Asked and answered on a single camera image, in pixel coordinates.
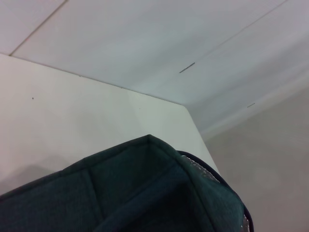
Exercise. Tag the dark teal insulated lunch bag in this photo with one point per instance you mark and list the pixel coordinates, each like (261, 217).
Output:
(120, 193)

